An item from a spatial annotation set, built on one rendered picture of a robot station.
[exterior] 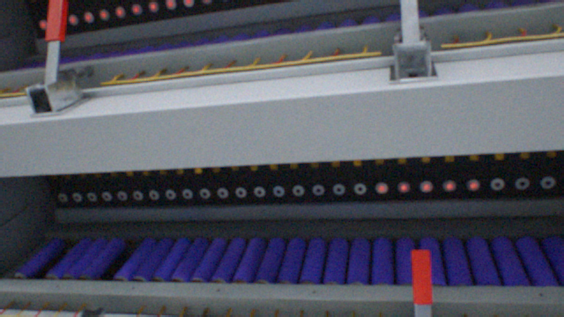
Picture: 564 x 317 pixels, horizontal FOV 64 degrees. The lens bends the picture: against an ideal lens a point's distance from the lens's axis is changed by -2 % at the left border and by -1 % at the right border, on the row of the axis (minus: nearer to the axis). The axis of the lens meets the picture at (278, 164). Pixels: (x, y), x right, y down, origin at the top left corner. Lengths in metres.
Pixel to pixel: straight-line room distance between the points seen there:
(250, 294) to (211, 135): 0.15
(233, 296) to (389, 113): 0.20
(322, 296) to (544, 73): 0.22
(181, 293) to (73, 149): 0.15
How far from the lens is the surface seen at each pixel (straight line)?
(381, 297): 0.37
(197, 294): 0.41
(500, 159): 0.44
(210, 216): 0.50
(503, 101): 0.29
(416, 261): 0.32
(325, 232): 0.45
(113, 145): 0.35
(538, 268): 0.42
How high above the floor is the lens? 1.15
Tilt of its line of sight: 5 degrees down
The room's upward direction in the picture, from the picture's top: 4 degrees counter-clockwise
